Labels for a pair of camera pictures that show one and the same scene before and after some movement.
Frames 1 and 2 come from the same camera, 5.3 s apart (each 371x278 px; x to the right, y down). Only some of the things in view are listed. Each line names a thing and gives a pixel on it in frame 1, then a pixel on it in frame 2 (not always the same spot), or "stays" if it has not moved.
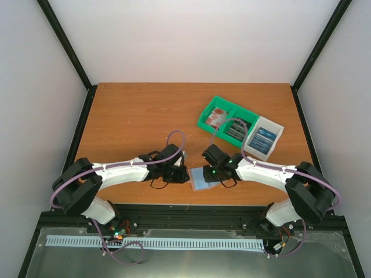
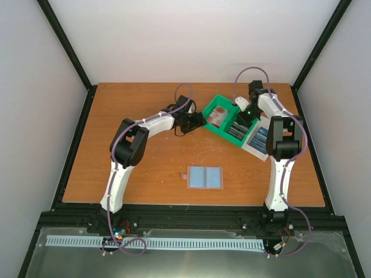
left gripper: x=181 y=179 → x=197 y=121
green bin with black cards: x=237 y=125 stays
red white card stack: x=217 y=117 stays
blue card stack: x=262 y=141 stays
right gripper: x=208 y=178 → x=244 y=120
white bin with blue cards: x=262 y=138 stays
